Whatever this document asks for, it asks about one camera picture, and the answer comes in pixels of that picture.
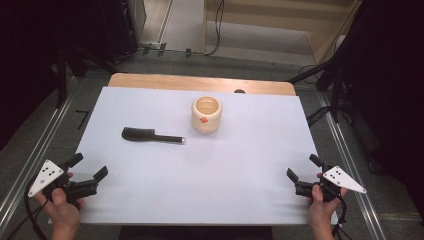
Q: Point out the black metal stand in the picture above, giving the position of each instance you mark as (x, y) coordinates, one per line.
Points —
(61, 83)
(336, 96)

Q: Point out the wooden step platform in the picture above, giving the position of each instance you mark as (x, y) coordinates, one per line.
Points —
(283, 16)

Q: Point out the person's right hand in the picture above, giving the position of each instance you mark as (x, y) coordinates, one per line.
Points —
(321, 211)

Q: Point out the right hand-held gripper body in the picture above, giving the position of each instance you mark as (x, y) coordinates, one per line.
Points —
(343, 178)

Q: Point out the white power strip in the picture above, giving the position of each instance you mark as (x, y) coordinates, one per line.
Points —
(153, 44)

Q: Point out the white board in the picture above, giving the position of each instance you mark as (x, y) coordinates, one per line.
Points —
(200, 173)

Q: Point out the cream ringed cup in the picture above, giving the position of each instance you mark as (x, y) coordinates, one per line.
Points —
(206, 125)

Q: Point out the black curtain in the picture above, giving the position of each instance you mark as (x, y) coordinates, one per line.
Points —
(26, 50)
(393, 83)

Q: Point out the person's left hand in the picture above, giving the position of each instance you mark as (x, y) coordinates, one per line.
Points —
(63, 213)

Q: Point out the metal floor rail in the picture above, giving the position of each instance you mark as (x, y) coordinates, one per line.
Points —
(35, 160)
(339, 140)

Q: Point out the black comb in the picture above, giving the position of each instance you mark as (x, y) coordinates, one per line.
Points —
(136, 135)

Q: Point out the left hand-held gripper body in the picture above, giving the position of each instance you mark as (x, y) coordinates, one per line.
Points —
(46, 175)

